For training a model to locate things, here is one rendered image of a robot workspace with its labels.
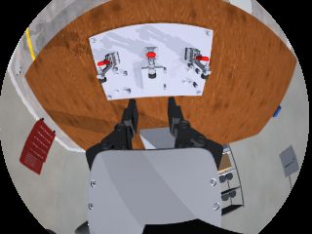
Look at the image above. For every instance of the black toggle clamp with red handle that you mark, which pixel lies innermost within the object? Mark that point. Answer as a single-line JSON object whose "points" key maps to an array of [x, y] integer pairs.
{"points": [[109, 58]]}

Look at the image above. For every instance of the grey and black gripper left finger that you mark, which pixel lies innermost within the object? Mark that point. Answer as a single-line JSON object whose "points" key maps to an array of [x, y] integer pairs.
{"points": [[122, 135]]}

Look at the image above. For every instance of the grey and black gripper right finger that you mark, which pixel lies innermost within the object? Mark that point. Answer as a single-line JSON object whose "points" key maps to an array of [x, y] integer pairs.
{"points": [[187, 136]]}

